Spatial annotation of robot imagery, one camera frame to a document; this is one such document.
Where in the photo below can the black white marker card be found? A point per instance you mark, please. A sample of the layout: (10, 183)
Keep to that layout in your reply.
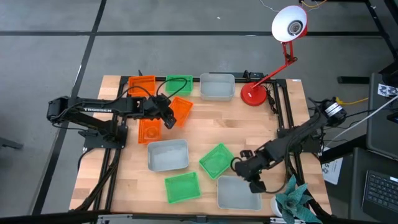
(385, 90)

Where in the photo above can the dark grey case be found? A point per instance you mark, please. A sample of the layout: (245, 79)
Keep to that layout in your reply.
(381, 130)

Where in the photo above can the grey plastic bin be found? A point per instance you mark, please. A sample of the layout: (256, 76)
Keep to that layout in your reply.
(236, 196)
(168, 155)
(217, 87)

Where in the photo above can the black power strip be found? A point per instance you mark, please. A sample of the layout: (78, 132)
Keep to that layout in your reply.
(255, 75)

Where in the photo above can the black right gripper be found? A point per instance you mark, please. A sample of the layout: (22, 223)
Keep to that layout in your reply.
(250, 166)

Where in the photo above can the teal artificial plant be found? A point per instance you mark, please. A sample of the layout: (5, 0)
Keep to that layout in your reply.
(292, 202)

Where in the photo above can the white plant pot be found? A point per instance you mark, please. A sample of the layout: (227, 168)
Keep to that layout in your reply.
(273, 207)

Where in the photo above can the green plastic basket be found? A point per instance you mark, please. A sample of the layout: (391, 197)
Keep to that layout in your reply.
(174, 87)
(216, 161)
(183, 187)

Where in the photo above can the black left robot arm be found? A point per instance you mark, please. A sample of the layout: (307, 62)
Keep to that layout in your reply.
(93, 109)

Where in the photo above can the orange plastic basket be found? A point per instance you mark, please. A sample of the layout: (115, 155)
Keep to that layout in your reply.
(149, 132)
(140, 81)
(183, 109)

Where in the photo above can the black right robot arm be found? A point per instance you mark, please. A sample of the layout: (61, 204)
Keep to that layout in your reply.
(298, 137)

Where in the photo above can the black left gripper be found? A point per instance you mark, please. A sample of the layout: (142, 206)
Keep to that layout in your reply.
(157, 107)

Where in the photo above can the grey floor stand foot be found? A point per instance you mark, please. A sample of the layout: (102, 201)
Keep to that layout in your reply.
(9, 143)

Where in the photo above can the black keyboard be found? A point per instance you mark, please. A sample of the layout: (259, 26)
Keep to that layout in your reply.
(381, 193)

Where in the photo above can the white paper sheet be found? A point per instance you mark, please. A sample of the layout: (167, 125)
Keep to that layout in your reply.
(332, 171)

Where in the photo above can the black diagonal stand leg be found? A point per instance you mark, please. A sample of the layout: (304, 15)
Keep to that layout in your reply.
(382, 28)

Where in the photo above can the red desk lamp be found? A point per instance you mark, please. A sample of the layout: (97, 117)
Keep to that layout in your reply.
(253, 95)

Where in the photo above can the black aluminium table frame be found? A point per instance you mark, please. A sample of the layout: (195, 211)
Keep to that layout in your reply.
(287, 105)

